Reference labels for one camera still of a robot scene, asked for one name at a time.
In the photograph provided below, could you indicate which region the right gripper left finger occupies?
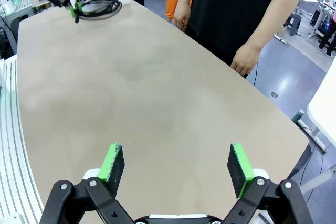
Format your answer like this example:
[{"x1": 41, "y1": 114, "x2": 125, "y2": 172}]
[{"x1": 39, "y1": 143, "x2": 134, "y2": 224}]

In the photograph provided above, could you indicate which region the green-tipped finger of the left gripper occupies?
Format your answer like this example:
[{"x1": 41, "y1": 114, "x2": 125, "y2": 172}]
[
  {"x1": 44, "y1": 0, "x2": 76, "y2": 19},
  {"x1": 75, "y1": 0, "x2": 94, "y2": 23}
]

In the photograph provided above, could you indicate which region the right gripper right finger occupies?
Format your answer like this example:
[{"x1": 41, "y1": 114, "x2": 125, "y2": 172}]
[{"x1": 223, "y1": 143, "x2": 314, "y2": 224}]

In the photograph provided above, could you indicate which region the black power cable coil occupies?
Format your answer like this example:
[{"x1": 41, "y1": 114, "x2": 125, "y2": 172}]
[{"x1": 77, "y1": 0, "x2": 123, "y2": 22}]

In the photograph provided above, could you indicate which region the person's left forearm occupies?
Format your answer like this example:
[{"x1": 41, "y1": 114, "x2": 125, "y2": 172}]
[{"x1": 243, "y1": 0, "x2": 300, "y2": 53}]

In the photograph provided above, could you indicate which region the person's right hand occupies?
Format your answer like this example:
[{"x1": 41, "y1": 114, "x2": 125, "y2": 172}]
[{"x1": 173, "y1": 7, "x2": 190, "y2": 29}]

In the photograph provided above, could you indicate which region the person's left hand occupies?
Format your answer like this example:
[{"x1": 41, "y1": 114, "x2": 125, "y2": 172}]
[{"x1": 230, "y1": 43, "x2": 260, "y2": 75}]

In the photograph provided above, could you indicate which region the aluminium profile base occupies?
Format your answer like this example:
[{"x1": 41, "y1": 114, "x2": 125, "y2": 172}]
[{"x1": 0, "y1": 55, "x2": 44, "y2": 224}]

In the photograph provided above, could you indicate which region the white table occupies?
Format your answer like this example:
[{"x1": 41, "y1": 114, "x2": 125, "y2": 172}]
[{"x1": 292, "y1": 58, "x2": 336, "y2": 153}]

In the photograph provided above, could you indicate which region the person in black t-shirt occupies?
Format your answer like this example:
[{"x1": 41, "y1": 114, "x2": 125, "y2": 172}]
[{"x1": 183, "y1": 0, "x2": 316, "y2": 79}]

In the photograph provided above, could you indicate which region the gray step stool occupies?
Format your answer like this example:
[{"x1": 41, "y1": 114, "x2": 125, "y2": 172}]
[{"x1": 285, "y1": 14, "x2": 302, "y2": 37}]

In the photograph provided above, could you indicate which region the person in pink top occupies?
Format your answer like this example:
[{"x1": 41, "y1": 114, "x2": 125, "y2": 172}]
[{"x1": 319, "y1": 11, "x2": 336, "y2": 57}]

